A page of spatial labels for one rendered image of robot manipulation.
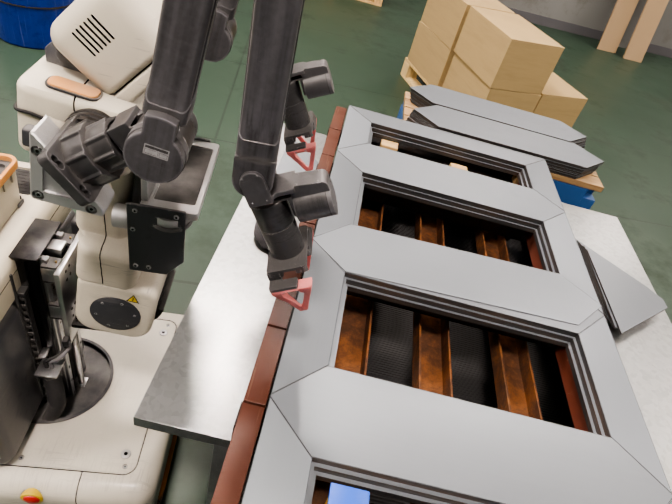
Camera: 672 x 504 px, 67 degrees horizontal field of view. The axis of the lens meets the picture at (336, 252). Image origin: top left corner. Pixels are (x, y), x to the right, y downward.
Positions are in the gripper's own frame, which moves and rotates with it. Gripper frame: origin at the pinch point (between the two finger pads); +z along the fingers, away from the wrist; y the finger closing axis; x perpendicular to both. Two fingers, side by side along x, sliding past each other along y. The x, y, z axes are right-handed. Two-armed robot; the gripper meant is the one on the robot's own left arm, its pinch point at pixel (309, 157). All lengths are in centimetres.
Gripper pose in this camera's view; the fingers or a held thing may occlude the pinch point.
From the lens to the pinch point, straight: 122.4
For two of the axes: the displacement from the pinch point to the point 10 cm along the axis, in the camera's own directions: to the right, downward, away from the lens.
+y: -0.2, -6.6, 7.5
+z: 2.4, 7.2, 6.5
